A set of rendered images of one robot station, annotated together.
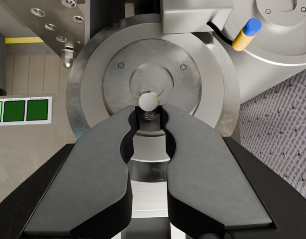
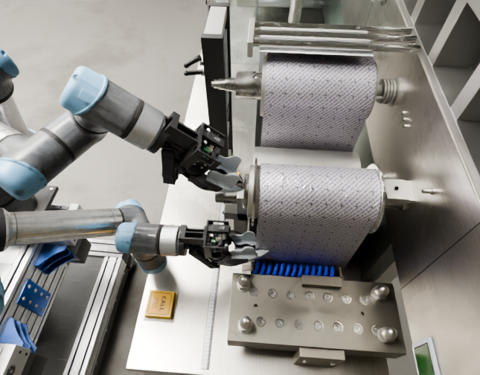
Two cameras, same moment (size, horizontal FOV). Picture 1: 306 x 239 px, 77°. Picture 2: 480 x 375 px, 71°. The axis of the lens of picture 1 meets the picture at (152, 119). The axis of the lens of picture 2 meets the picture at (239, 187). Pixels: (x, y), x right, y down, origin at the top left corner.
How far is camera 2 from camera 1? 0.70 m
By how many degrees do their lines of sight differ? 86
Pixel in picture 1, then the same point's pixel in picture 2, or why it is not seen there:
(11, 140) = not seen: outside the picture
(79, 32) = (345, 304)
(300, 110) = (287, 132)
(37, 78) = not seen: outside the picture
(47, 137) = (443, 338)
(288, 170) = (306, 110)
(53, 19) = (327, 318)
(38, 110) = (423, 359)
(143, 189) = (443, 171)
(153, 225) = not seen: outside the picture
